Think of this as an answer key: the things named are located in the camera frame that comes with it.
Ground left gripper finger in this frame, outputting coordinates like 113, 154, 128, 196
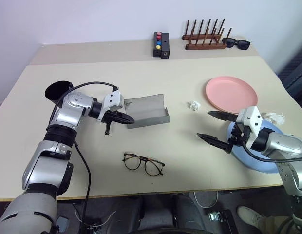
111, 112, 135, 120
112, 117, 136, 124

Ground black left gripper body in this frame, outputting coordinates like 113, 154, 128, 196
101, 110, 114, 136

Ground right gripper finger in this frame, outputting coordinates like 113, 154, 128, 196
207, 111, 241, 122
196, 133, 233, 154

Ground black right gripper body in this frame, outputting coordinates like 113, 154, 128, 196
229, 121, 251, 148

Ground grey glasses case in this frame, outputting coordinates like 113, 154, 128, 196
123, 93, 171, 130

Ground pink plate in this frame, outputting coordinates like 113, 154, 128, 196
205, 76, 259, 116

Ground small crumpled white paper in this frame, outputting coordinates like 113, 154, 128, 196
188, 101, 201, 112

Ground light blue plate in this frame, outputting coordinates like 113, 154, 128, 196
226, 119, 288, 174

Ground large crumpled white paper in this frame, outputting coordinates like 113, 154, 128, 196
262, 111, 286, 125

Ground tortoiseshell round glasses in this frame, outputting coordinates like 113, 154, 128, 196
122, 153, 166, 176

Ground black plastic cup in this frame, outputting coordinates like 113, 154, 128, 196
44, 80, 74, 104

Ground brown wooden peg rack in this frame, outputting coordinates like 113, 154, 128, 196
182, 19, 232, 51

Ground black sunglasses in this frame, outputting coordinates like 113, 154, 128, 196
222, 38, 251, 51

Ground black device under table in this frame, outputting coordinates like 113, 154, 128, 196
208, 209, 236, 234

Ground dark grey rounded shape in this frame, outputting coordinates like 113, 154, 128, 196
174, 194, 205, 232

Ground black box coloured buttons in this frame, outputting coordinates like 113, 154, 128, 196
152, 31, 163, 58

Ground white shoe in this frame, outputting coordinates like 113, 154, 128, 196
237, 206, 268, 230

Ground black button box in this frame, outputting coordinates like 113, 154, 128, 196
160, 33, 170, 59

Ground dark furniture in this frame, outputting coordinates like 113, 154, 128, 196
277, 52, 302, 103

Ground khaki trouser leg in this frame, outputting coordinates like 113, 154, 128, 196
259, 215, 294, 234

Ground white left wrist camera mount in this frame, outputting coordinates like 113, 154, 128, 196
97, 90, 125, 122

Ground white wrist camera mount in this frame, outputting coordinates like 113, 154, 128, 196
97, 90, 125, 122
236, 106, 266, 149

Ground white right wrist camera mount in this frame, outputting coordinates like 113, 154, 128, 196
236, 106, 266, 149

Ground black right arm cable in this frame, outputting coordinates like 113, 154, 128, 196
240, 142, 302, 163

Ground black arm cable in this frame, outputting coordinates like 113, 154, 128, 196
46, 81, 120, 227
240, 142, 302, 163

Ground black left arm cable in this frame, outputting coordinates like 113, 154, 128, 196
46, 81, 120, 227

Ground thin white cable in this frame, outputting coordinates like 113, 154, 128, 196
193, 191, 219, 208

